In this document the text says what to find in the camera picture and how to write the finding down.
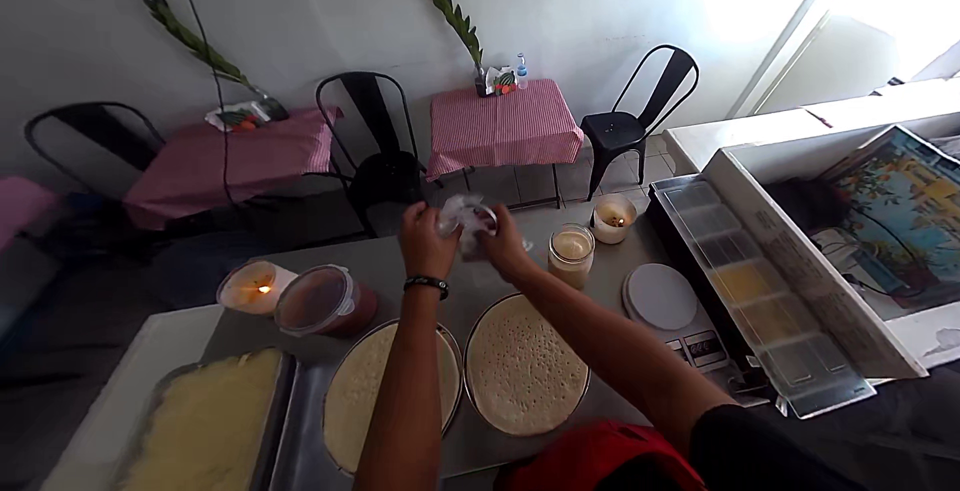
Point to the person's left hand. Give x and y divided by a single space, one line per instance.
430 247

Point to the person's right hand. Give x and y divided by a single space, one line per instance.
507 247

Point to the person's right fingers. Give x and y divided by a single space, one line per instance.
503 219

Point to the person's left fingers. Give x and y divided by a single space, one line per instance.
417 215

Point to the clear plastic bag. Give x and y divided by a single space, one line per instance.
466 222

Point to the person's right forearm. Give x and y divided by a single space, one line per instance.
607 341

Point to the person's left forearm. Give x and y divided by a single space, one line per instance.
409 386

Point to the stainless steel work surface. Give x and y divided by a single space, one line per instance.
487 273

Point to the glass jar with beige contents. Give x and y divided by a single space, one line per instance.
571 255

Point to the black metal chair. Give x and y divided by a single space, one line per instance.
619 127
382 146
101 131

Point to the table with red checkered cloth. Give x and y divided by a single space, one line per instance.
247 153
506 127

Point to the lit candle in container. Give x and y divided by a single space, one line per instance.
247 288
613 222

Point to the plastic tub of red sauce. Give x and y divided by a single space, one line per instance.
319 300

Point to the dark glass vase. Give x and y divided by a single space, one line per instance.
271 107
481 84

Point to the napkin holder with fruit print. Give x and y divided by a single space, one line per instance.
502 82
241 116

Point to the round pizza dough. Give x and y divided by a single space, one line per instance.
364 382
525 363

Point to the round metal pizza pan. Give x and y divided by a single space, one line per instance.
466 380
458 360

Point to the clear bottle with blue label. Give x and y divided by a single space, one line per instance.
522 72

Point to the white digital kitchen scale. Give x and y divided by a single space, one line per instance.
661 297

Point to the green leafy plant stem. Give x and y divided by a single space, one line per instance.
450 12
195 42

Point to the rectangular tray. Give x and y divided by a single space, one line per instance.
281 416

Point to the person's body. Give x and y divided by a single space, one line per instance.
615 453

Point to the condiment box with clear lids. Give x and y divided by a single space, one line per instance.
757 296

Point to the pile of shredded cheese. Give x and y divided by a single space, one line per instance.
206 423

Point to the white counter partition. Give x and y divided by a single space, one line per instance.
810 251

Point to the colourful painting of trees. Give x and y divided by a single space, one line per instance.
900 206

